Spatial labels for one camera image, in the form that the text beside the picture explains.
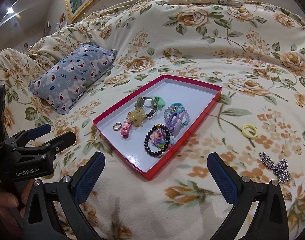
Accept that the person's left hand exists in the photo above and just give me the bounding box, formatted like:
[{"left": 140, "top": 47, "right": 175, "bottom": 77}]
[{"left": 0, "top": 180, "right": 35, "bottom": 233}]

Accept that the pink charm hair clip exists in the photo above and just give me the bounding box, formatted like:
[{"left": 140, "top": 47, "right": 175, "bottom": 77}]
[{"left": 120, "top": 121, "right": 133, "bottom": 139}]

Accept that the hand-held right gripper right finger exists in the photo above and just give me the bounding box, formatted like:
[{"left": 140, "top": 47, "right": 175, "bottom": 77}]
[{"left": 207, "top": 152, "right": 289, "bottom": 240}]

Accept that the red shallow cardboard box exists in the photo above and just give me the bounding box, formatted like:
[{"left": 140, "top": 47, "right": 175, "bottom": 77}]
[{"left": 92, "top": 74, "right": 222, "bottom": 181}]

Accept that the floral blanket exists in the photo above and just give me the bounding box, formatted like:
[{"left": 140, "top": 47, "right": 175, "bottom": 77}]
[{"left": 0, "top": 0, "right": 305, "bottom": 240}]

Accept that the translucent yellow hair clip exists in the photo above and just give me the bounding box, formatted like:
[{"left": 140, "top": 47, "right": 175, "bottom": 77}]
[{"left": 127, "top": 108, "right": 146, "bottom": 127}]

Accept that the black beaded bracelet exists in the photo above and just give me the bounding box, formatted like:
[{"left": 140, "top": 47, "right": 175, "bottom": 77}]
[{"left": 144, "top": 124, "right": 175, "bottom": 158}]

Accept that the blue hair tie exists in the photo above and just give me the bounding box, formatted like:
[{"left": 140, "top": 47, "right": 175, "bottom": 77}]
[{"left": 170, "top": 102, "right": 184, "bottom": 113}]

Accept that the metal band wristwatch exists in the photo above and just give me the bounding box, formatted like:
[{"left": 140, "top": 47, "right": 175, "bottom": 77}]
[{"left": 134, "top": 96, "right": 160, "bottom": 119}]

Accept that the blue bear print pillow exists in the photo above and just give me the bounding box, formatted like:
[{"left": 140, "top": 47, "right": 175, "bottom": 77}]
[{"left": 28, "top": 42, "right": 117, "bottom": 115}]

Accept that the purple hair tie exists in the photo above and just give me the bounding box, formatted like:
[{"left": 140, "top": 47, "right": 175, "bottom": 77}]
[{"left": 167, "top": 112, "right": 186, "bottom": 133}]

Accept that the silver chain necklace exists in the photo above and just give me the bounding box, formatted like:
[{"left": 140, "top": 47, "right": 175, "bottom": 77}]
[{"left": 259, "top": 152, "right": 291, "bottom": 185}]

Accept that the pastel beaded bracelet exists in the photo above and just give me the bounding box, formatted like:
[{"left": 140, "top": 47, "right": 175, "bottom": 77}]
[{"left": 164, "top": 106, "right": 190, "bottom": 128}]

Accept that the colourful beaded hair tie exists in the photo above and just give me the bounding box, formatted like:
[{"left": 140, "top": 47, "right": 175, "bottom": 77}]
[{"left": 151, "top": 127, "right": 169, "bottom": 148}]

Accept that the green hair tie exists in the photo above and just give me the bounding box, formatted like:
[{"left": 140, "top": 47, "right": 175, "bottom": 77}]
[{"left": 152, "top": 95, "right": 167, "bottom": 110}]

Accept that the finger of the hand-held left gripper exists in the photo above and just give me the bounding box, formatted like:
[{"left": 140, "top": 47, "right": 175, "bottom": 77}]
[
  {"left": 39, "top": 131, "right": 76, "bottom": 156},
  {"left": 7, "top": 124, "right": 51, "bottom": 146}
]

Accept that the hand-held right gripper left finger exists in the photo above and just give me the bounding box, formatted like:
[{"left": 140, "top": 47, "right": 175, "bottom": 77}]
[{"left": 22, "top": 151, "right": 105, "bottom": 240}]

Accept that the yellow hair tie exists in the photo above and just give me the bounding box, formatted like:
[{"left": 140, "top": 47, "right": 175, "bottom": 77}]
[{"left": 242, "top": 123, "right": 258, "bottom": 140}]

